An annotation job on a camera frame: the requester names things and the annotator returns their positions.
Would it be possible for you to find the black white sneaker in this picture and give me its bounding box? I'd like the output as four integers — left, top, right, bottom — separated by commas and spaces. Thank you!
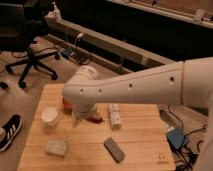
0, 114, 22, 152

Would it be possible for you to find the black office chair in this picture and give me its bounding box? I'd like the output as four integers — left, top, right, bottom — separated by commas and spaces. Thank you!
0, 0, 60, 89

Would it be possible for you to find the blue device on floor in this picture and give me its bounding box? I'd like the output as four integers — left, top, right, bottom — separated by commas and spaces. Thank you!
166, 128, 189, 149

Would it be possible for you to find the red wooden bowl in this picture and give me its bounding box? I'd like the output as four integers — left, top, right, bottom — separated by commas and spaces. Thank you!
62, 99, 72, 112

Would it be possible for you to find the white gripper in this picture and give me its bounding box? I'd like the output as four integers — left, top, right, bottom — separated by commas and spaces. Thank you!
72, 104, 103, 128

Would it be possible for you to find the white tube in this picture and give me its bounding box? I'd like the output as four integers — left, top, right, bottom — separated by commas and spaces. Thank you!
109, 103, 122, 130

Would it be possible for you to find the white spray bottle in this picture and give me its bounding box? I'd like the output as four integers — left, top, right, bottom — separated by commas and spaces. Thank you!
47, 2, 62, 20

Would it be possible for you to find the grey remote control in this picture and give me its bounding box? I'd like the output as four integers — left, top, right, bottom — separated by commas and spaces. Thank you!
104, 137, 125, 163

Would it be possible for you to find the power strip with cables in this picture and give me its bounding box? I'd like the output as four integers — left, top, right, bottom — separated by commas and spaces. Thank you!
61, 32, 93, 65

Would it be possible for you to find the white paper cup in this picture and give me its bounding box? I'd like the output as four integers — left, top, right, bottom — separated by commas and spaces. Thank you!
41, 107, 59, 127

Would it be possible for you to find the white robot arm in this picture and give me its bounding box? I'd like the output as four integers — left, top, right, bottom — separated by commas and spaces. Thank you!
63, 57, 213, 171

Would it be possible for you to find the beige sponge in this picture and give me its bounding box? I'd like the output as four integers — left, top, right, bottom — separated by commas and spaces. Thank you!
45, 139, 69, 157

